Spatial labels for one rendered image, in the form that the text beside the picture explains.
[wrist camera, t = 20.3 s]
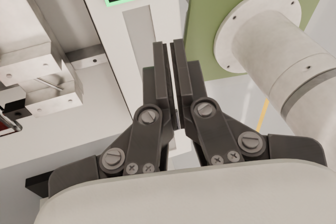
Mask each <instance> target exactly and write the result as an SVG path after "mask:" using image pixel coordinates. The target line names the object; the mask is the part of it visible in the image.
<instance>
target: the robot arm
mask: <svg viewBox="0 0 336 224"><path fill-rule="evenodd" d="M301 16H302V11H301V6H300V3H299V1H298V0H243V1H242V2H240V3H239V4H238V5H237V6H236V7H234V8H233V9H232V10H231V11H230V13H229V14H228V15H227V16H226V17H225V19H224V20H223V22H222V23H221V24H220V26H219V28H218V30H217V32H216V35H215V38H214V44H213V53H214V57H215V59H216V61H217V62H218V64H219V65H220V66H221V67H222V68H223V69H224V70H226V71H228V72H232V73H247V74H248V75H249V76H250V77H251V79H252V80H253V81H254V83H255V84H256V85H257V86H258V88H259V89H260V90H261V92H262V93H263V94H264V95H265V97H266V98H267V99H268V101H269V102H270V103H271V105H272V106H273V107H274V108H275V110H276V111H277V112H278V114H279V115H280V116H281V117H282V118H283V120H284V121H285V122H286V124H287V125H288V126H289V128H290V129H291V130H292V132H293V133H294V135H295V136H293V135H282V134H270V133H268V134H267V135H261V134H260V133H259V132H257V131H256V130H254V129H252V128H250V127H248V126H247V125H245V124H243V123H241V122H240V121H238V120H236V119H234V118H233V117H231V116H229V115H227V114H225V113H224V112H222V110H221V108H220V106H219V104H218V102H217V101H216V100H214V99H213V98H210V97H208V95H207V91H206V86H205V82H204V78H203V73H202V69H201V64H200V61H199V60H194V61H187V58H186V52H185V47H184V41H183V38H180V39H173V42H170V43H169V44H170V52H171V60H172V67H173V75H174V83H175V91H176V99H177V106H178V114H179V122H180V129H184V130H185V135H186V136H187V137H188V138H190V139H191V140H192V142H193V146H194V149H195V152H196V155H197V158H198V161H199V164H200V167H192V168H184V169H175V170H168V158H169V142H170V141H171V140H172V139H173V138H174V135H175V134H174V130H177V129H178V127H177V118H176V110H175V102H174V93H173V85H172V77H171V70H170V63H169V56H168V49H167V43H163V41H158V42H153V43H152V45H153V61H154V66H149V67H143V68H142V92H143V105H142V106H140V107H139V108H138V109H137V110H136V111H135V113H134V116H133V122H132V124H131V125H130V126H129V127H128V128H127V129H126V130H125V131H124V132H123V133H122V134H121V135H120V136H119V137H118V138H117V139H116V140H115V141H114V142H113V143H112V144H110V145H109V146H108V147H107V148H106V149H105V150H104V151H103V153H102V154H100V155H97V156H96V155H92V156H89V157H86V158H83V159H80V160H78V161H75V162H72V163H69V164H66V165H63V166H60V167H58V168H57V169H55V170H54V171H53V172H52V173H51V175H50V177H49V180H48V200H47V201H46V202H45V203H44V204H43V206H42V207H41V209H40V211H39V212H38V215H37V217H36V219H35V221H34V224H336V58H335V57H334V56H333V55H332V54H330V53H329V52H328V51H327V50H326V49H324V48H323V47H322V46H321V45H319V44H318V43H317V42H316V41H315V40H313V39H312V38H311V37H310V36H309V35H307V34H306V33H305V32H304V31H302V30H301V29H300V28H299V25H300V22H301Z"/></svg>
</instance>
